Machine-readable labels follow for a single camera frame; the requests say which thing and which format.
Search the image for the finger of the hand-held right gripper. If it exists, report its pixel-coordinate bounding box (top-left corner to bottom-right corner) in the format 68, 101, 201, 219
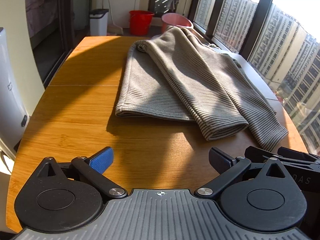
277, 147, 320, 167
244, 146, 281, 164

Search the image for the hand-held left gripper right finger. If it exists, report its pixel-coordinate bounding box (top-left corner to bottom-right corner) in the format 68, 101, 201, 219
195, 147, 287, 202

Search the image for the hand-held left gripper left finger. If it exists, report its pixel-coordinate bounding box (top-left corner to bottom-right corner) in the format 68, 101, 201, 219
37, 146, 128, 201

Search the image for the striped knit sweater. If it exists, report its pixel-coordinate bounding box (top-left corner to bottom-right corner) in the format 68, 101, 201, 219
115, 26, 289, 149

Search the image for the white floor appliance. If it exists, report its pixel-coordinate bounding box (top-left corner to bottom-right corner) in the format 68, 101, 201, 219
0, 27, 30, 153

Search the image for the white trash bin black lid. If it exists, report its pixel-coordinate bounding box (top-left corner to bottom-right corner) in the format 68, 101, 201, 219
89, 9, 109, 37

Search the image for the red plastic bucket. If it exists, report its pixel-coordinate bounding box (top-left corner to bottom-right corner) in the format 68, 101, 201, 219
129, 10, 155, 36

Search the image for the pink plastic basin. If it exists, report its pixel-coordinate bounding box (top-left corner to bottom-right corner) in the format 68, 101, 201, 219
161, 13, 193, 34

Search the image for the bed with pink bedding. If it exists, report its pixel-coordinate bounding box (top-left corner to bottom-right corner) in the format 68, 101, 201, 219
25, 0, 59, 43

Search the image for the black window frame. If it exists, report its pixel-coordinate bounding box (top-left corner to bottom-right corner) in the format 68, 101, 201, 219
187, 0, 278, 62

